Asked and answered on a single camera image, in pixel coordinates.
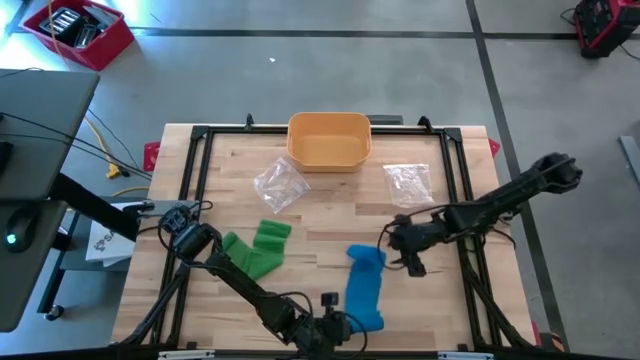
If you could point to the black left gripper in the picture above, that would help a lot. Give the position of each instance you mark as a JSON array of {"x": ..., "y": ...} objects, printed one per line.
[{"x": 322, "y": 335}]

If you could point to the yellow plastic bin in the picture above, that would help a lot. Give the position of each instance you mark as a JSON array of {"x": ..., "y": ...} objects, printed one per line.
[{"x": 329, "y": 150}]

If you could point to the black computer mouse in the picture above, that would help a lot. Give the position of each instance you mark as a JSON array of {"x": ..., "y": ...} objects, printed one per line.
[{"x": 20, "y": 230}]

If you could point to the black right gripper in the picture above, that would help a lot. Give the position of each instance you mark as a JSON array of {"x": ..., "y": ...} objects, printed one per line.
[{"x": 417, "y": 235}]

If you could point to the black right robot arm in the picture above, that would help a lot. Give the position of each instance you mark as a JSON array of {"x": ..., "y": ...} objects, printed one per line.
[{"x": 500, "y": 197}]

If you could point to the blue elastic bandage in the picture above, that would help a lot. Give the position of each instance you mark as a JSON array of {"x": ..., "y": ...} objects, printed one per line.
[{"x": 364, "y": 290}]

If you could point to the white printed paper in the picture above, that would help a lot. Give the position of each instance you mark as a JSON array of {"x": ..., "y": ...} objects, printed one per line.
[{"x": 107, "y": 245}]

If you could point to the clear plastic bag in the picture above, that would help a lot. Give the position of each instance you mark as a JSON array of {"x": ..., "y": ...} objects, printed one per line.
[
  {"x": 280, "y": 185},
  {"x": 409, "y": 185}
]

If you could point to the black table frame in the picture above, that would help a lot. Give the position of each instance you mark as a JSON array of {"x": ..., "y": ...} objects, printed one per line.
[{"x": 240, "y": 130}]

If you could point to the grey desk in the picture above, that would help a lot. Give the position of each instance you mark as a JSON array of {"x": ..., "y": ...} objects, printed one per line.
[{"x": 45, "y": 125}]

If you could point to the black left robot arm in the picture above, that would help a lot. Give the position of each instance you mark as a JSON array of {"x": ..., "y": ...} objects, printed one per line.
[{"x": 240, "y": 282}]

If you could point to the red corner bracket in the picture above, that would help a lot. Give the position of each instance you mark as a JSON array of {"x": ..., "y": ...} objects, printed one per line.
[
  {"x": 151, "y": 156},
  {"x": 494, "y": 147}
]

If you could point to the red plastic crate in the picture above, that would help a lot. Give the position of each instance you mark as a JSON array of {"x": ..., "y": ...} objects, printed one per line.
[{"x": 100, "y": 47}]

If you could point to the green elastic bandage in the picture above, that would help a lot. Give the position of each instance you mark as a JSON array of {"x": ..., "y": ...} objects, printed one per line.
[{"x": 260, "y": 250}]

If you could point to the red and black equipment case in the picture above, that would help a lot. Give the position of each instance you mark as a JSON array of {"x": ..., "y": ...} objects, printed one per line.
[{"x": 607, "y": 25}]

